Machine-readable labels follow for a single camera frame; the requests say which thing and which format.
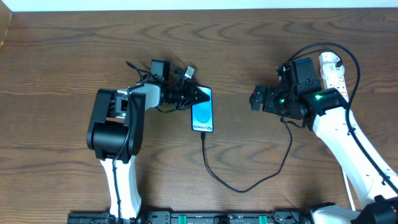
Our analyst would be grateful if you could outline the blue Galaxy smartphone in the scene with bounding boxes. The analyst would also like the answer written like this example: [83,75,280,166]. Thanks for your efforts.
[191,86,214,133]

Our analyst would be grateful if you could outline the black USB charging cable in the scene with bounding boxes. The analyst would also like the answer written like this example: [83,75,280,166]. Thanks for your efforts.
[200,49,340,194]

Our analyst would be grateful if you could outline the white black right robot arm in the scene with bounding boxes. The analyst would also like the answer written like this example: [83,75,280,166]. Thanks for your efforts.
[249,52,397,223]

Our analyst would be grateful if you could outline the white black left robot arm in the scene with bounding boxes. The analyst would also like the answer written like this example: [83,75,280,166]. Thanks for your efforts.
[86,59,210,223]

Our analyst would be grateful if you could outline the white power strip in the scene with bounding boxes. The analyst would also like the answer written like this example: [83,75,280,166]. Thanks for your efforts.
[319,51,349,101]

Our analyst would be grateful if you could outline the white power strip cord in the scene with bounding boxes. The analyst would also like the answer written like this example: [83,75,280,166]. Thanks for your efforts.
[341,167,357,212]

